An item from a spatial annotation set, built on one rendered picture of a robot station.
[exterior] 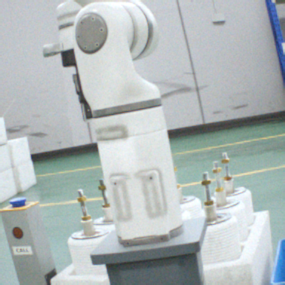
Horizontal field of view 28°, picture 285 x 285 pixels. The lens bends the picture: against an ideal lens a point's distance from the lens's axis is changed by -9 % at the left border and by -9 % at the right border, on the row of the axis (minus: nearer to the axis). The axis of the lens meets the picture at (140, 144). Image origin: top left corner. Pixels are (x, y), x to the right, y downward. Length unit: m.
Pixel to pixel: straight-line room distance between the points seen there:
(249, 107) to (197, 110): 0.58
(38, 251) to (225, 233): 0.41
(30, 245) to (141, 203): 0.49
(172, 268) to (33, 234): 0.50
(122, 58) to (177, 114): 5.59
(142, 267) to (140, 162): 0.14
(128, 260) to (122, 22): 0.31
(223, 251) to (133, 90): 0.39
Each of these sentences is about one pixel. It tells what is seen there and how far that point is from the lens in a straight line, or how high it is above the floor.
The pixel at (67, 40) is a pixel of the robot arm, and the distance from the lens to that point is 1.20.
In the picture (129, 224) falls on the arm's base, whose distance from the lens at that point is 0.78.
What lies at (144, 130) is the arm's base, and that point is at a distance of 0.77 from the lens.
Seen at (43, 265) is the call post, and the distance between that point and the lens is 1.24.
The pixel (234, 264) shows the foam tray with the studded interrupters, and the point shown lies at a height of 0.18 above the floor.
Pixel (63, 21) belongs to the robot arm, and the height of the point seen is 0.68.
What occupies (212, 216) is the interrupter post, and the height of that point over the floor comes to 0.26.
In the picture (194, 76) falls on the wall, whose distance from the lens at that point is 6.32.
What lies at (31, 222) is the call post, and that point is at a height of 0.28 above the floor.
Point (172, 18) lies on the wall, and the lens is 6.37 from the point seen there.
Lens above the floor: 0.49
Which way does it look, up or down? 4 degrees down
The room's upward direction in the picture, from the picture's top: 11 degrees counter-clockwise
